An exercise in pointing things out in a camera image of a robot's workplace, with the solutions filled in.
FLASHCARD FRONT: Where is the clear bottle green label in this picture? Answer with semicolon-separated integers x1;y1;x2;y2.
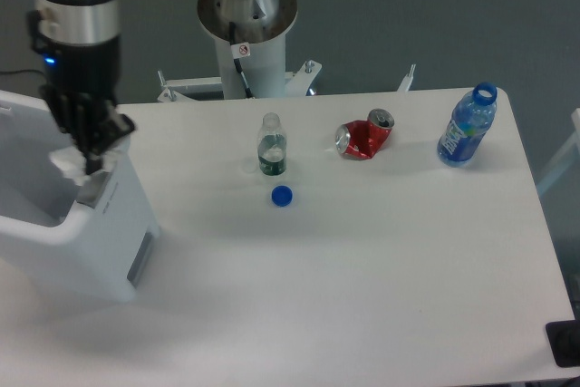
257;112;286;176

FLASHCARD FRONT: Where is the crushed red soda can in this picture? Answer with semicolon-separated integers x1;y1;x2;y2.
335;108;395;160

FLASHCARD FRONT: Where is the white bottle cap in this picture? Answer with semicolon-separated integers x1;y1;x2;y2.
241;158;257;174

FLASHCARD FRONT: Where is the black device at edge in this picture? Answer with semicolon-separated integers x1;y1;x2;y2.
545;271;580;368

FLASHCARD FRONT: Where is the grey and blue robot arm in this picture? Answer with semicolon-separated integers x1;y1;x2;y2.
25;0;285;175

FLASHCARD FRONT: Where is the blue bottle cap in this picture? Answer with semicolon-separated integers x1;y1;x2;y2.
270;185;294;208

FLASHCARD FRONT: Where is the white trash bin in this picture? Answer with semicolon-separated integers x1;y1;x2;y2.
1;92;160;302

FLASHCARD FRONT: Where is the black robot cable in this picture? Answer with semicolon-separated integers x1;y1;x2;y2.
228;22;254;99

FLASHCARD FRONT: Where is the blue plastic drink bottle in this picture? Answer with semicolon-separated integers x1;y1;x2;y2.
437;82;498;167

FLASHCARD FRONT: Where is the white furniture at right edge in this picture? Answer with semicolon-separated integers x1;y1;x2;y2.
536;108;579;198

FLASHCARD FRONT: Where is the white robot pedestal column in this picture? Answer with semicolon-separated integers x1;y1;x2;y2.
198;0;297;100

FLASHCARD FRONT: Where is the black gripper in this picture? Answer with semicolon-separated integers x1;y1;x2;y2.
26;10;136;175

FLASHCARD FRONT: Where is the white metal table frame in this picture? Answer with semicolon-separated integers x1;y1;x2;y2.
156;59;418;102

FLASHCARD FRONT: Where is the white paper ball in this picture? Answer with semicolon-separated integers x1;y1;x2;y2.
48;140;130;187

